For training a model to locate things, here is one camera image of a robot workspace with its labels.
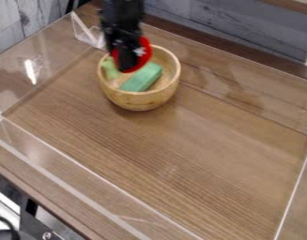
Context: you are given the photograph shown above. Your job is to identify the black cable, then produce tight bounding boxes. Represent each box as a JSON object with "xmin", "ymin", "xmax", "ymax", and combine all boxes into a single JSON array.
[{"xmin": 0, "ymin": 215, "xmax": 22, "ymax": 240}]

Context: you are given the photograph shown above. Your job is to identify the black table leg bracket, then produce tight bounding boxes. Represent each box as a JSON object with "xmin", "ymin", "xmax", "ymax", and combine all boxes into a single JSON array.
[{"xmin": 18, "ymin": 198, "xmax": 64, "ymax": 240}]

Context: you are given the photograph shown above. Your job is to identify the green rectangular block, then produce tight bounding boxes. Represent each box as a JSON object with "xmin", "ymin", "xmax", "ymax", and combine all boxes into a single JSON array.
[{"xmin": 118, "ymin": 62, "xmax": 162, "ymax": 92}]

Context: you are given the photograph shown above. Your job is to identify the clear acrylic corner bracket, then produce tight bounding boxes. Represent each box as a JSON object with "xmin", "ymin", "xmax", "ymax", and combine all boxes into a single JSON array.
[{"xmin": 70, "ymin": 12, "xmax": 105, "ymax": 49}]

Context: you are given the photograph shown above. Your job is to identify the clear acrylic tray walls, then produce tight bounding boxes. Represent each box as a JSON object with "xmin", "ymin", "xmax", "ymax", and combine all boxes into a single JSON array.
[{"xmin": 0, "ymin": 18, "xmax": 307, "ymax": 240}]

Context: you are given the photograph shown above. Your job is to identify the light wooden bowl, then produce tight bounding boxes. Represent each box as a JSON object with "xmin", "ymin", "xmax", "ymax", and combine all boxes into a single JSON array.
[{"xmin": 96, "ymin": 45, "xmax": 180, "ymax": 112}]

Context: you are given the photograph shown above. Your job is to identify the red plush tomato green stem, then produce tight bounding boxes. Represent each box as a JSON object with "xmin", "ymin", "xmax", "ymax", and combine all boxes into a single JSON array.
[{"xmin": 100, "ymin": 37, "xmax": 153, "ymax": 80}]

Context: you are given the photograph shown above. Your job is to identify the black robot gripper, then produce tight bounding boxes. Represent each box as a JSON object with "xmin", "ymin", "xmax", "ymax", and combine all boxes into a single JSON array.
[{"xmin": 98, "ymin": 0, "xmax": 145, "ymax": 73}]

